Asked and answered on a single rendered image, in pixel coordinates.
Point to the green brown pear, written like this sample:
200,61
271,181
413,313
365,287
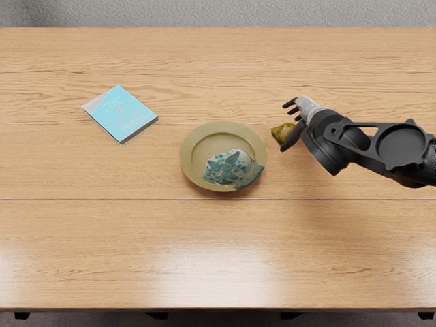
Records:
282,133

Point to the light blue book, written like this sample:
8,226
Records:
120,114

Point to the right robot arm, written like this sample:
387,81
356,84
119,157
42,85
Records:
371,146

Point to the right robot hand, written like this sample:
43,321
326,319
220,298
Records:
307,108

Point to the olive plate with teal pattern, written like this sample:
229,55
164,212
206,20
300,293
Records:
223,156

